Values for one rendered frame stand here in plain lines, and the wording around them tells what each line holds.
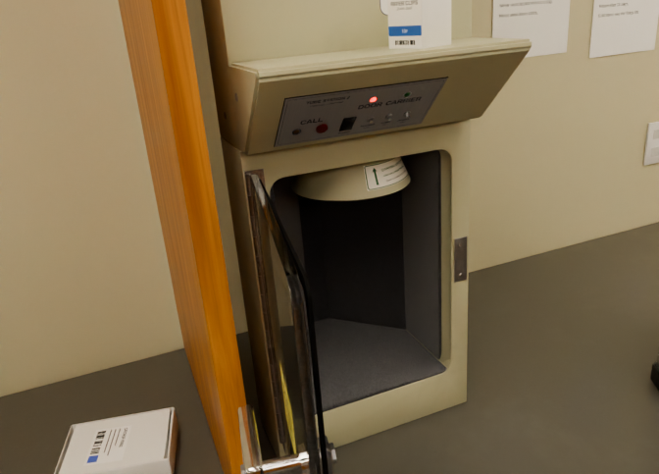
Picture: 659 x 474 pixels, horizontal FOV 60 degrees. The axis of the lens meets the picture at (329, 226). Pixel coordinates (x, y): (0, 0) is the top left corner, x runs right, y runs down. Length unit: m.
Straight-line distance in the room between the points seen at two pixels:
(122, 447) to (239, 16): 0.63
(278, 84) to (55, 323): 0.77
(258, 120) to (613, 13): 1.13
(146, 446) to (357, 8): 0.67
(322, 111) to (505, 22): 0.81
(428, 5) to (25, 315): 0.89
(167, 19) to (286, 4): 0.17
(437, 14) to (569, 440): 0.63
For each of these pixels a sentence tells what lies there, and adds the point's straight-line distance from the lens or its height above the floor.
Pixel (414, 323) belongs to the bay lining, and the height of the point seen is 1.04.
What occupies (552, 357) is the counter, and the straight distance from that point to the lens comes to 1.14.
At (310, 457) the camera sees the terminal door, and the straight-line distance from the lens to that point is 0.47.
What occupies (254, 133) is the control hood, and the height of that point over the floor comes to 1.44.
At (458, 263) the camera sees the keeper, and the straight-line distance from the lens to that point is 0.86.
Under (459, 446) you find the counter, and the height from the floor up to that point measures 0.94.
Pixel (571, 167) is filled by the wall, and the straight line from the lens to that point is 1.58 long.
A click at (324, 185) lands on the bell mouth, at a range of 0.78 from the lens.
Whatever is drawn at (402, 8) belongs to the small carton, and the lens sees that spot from 0.67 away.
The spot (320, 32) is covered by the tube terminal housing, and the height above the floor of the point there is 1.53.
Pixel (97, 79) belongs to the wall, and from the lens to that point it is 1.08.
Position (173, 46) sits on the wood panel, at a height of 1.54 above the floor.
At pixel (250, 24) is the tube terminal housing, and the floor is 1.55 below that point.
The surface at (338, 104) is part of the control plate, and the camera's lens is 0.62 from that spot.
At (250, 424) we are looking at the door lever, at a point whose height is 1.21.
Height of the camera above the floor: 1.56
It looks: 21 degrees down
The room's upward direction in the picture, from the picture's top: 5 degrees counter-clockwise
